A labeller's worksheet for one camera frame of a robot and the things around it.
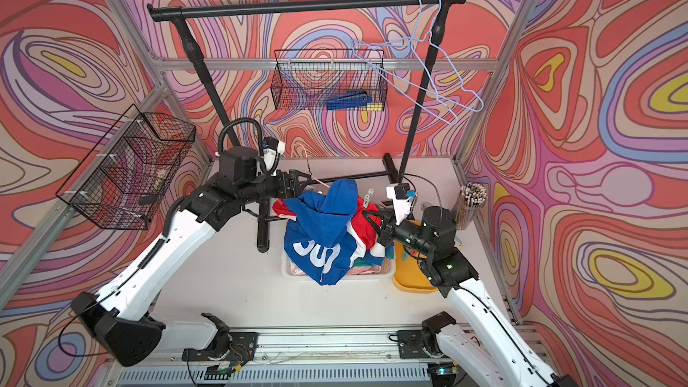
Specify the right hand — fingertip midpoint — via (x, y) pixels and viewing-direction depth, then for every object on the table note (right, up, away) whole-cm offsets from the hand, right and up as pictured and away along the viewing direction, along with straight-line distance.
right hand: (364, 219), depth 68 cm
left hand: (-15, +11, +1) cm, 19 cm away
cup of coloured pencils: (+36, +5, +17) cm, 40 cm away
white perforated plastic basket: (+8, -17, +10) cm, 21 cm away
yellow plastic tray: (+16, -20, +18) cm, 31 cm away
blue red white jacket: (-10, -3, -1) cm, 10 cm away
